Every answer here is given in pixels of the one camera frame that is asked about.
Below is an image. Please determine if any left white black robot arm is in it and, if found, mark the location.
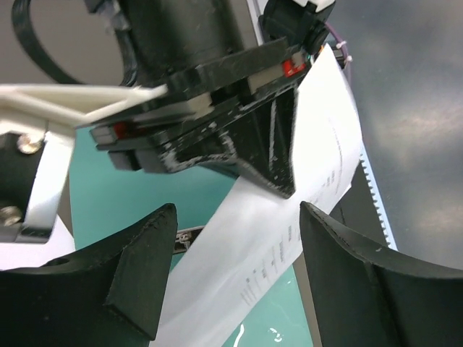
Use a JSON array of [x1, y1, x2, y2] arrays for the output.
[[1, 85, 177, 346]]

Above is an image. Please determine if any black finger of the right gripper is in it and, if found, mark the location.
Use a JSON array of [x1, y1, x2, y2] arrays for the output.
[[169, 86, 297, 199]]

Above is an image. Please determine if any teal plastic file folder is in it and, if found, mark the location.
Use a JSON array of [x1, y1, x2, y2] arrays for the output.
[[70, 129, 313, 346]]

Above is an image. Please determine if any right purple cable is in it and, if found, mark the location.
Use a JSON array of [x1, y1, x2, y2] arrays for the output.
[[323, 21, 354, 84]]

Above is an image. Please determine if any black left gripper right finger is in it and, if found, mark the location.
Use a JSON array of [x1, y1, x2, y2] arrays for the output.
[[300, 202, 462, 346]]

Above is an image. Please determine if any white printed paper sheet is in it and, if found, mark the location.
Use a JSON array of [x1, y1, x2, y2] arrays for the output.
[[154, 46, 362, 346]]

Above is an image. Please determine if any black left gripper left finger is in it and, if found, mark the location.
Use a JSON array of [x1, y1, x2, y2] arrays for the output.
[[1, 203, 177, 346]]

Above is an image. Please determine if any metal folder clip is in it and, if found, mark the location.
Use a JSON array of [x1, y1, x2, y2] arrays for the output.
[[173, 226, 204, 254]]

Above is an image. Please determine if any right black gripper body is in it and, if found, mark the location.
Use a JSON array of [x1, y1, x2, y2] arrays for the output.
[[91, 1, 311, 173]]

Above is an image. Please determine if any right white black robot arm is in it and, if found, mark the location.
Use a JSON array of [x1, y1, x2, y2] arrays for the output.
[[91, 1, 462, 346]]

